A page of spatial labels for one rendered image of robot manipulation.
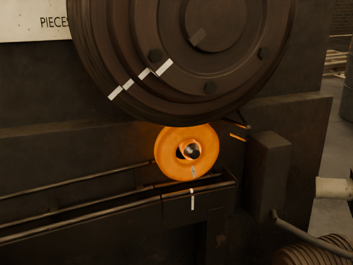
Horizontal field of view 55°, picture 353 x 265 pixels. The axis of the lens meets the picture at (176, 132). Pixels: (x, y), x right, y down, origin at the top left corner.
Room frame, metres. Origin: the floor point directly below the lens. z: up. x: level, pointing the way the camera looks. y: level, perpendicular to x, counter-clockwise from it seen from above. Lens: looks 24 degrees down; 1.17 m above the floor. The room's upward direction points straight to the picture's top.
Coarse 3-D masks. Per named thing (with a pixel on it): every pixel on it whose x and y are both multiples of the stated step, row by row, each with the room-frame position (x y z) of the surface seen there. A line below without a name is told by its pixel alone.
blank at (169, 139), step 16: (176, 128) 0.70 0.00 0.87; (192, 128) 0.72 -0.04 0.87; (208, 128) 0.73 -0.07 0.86; (160, 144) 0.69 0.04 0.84; (176, 144) 0.70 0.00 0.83; (208, 144) 0.73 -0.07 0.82; (160, 160) 0.69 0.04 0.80; (176, 160) 0.70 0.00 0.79; (192, 160) 0.73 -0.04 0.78; (208, 160) 0.73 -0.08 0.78; (176, 176) 0.70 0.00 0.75; (192, 176) 0.72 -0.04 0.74
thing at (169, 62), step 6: (168, 60) 0.59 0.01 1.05; (162, 66) 0.58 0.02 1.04; (168, 66) 0.59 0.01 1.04; (144, 72) 0.62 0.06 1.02; (156, 72) 0.58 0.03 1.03; (162, 72) 0.58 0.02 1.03; (126, 84) 0.63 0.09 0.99; (114, 90) 0.64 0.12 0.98; (120, 90) 0.64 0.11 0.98; (108, 96) 0.63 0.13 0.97; (114, 96) 0.64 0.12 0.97
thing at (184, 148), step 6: (180, 144) 0.72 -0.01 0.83; (186, 144) 0.70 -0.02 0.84; (192, 144) 0.70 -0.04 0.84; (198, 144) 0.70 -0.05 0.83; (180, 150) 0.71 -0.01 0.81; (186, 150) 0.69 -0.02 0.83; (192, 150) 0.68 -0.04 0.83; (198, 150) 0.68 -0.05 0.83; (186, 156) 0.69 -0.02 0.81; (192, 156) 0.68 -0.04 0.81; (198, 156) 0.68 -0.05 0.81
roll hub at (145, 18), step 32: (160, 0) 0.59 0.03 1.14; (192, 0) 0.59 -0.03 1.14; (224, 0) 0.61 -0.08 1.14; (256, 0) 0.65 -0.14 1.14; (160, 32) 0.59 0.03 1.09; (192, 32) 0.59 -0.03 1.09; (224, 32) 0.61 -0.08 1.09; (256, 32) 0.66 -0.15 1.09; (160, 64) 0.58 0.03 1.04; (192, 64) 0.61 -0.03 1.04; (224, 64) 0.64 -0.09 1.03; (256, 64) 0.65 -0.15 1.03
